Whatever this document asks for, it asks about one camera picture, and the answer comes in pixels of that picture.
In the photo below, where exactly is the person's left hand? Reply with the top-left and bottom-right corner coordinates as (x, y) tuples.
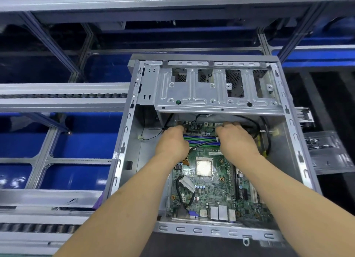
(153, 124), (191, 167)

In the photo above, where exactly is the person's right hand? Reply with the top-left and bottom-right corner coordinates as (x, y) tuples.
(214, 121), (261, 165)

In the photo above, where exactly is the silver square CPU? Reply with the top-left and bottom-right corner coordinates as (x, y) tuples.
(195, 158), (214, 176)

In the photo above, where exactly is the grey metal computer case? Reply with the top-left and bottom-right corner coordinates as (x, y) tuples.
(104, 53), (323, 247)

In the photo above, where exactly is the green motherboard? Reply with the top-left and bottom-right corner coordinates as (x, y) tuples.
(166, 118), (274, 223)

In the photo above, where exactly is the person's left forearm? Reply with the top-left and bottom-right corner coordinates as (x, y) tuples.
(54, 157), (178, 257)

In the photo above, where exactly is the person's right forearm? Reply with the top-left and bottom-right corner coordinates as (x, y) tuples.
(236, 154), (355, 257)

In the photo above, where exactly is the black CPU cooler fan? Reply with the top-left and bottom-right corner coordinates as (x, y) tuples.
(293, 106), (316, 127)

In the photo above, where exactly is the clear plastic screw tray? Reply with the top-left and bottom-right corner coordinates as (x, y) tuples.
(303, 130), (355, 175)

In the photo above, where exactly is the grey flat metal rail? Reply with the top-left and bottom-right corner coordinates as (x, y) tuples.
(0, 83), (132, 114)

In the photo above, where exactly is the grey roller conveyor rail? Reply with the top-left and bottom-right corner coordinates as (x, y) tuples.
(0, 189), (104, 241)

